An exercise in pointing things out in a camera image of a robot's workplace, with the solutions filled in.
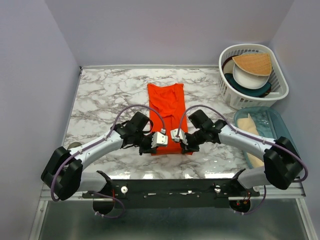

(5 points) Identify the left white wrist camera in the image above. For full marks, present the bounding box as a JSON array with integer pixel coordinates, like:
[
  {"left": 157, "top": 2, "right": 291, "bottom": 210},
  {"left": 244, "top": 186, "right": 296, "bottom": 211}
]
[{"left": 151, "top": 128, "right": 169, "bottom": 148}]

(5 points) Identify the teal bowl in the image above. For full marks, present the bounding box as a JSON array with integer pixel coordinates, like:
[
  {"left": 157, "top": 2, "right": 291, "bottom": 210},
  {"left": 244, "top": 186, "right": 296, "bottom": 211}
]
[{"left": 224, "top": 73, "right": 272, "bottom": 98}]

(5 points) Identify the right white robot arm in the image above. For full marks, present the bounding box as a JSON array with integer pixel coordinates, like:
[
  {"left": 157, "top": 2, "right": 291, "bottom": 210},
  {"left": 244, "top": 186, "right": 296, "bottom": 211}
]
[{"left": 170, "top": 109, "right": 307, "bottom": 196}]

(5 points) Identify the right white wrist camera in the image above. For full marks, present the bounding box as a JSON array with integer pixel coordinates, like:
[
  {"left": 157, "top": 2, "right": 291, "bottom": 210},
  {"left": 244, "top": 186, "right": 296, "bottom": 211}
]
[{"left": 170, "top": 128, "right": 188, "bottom": 145}]

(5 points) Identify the aluminium rail frame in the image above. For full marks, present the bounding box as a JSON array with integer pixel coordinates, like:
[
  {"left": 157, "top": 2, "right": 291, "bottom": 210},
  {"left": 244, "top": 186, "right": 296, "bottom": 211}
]
[{"left": 30, "top": 183, "right": 317, "bottom": 240}]

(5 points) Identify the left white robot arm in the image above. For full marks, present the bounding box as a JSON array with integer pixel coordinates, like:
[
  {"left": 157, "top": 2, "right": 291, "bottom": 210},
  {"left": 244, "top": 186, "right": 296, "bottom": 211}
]
[{"left": 40, "top": 112, "right": 158, "bottom": 201}]

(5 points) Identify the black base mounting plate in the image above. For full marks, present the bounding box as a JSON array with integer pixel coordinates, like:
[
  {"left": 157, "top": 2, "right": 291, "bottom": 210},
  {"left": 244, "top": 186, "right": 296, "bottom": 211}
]
[{"left": 81, "top": 178, "right": 260, "bottom": 216}]

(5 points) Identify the grey tape roll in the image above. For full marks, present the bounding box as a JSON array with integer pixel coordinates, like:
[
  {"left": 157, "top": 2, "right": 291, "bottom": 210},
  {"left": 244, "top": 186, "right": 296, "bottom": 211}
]
[{"left": 67, "top": 142, "right": 82, "bottom": 150}]

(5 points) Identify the orange t shirt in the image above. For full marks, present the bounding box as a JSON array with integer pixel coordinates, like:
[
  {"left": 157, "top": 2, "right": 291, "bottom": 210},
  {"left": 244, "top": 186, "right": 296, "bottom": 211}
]
[{"left": 147, "top": 83, "right": 188, "bottom": 156}]

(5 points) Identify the white plate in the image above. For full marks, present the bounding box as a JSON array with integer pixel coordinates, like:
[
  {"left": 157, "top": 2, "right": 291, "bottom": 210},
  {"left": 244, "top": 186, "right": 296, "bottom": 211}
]
[{"left": 232, "top": 64, "right": 269, "bottom": 90}]

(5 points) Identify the teal plastic bin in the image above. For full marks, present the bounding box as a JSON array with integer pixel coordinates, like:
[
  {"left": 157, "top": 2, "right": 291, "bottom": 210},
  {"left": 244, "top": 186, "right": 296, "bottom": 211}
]
[{"left": 233, "top": 106, "right": 301, "bottom": 171}]

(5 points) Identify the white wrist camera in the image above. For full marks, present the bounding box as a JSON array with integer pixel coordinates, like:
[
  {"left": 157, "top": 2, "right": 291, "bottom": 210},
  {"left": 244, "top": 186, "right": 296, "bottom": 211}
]
[
  {"left": 151, "top": 128, "right": 169, "bottom": 148},
  {"left": 170, "top": 128, "right": 188, "bottom": 145}
]

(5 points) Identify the white plastic basket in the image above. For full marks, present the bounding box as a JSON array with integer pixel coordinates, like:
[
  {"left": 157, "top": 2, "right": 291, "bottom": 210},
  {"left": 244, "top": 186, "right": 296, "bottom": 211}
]
[{"left": 218, "top": 44, "right": 289, "bottom": 110}]

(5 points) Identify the beige folded cloth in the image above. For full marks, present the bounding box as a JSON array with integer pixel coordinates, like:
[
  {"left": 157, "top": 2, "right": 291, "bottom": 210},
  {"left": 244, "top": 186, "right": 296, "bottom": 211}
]
[{"left": 236, "top": 114, "right": 264, "bottom": 169}]

